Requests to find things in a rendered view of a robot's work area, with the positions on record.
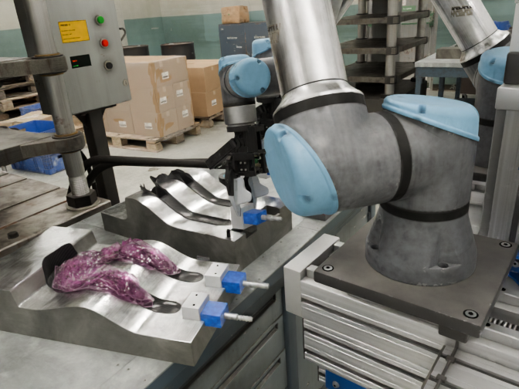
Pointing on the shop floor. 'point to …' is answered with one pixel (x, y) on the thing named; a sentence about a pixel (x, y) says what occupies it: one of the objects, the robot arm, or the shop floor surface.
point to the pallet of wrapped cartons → (153, 104)
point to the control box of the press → (86, 71)
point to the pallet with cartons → (205, 91)
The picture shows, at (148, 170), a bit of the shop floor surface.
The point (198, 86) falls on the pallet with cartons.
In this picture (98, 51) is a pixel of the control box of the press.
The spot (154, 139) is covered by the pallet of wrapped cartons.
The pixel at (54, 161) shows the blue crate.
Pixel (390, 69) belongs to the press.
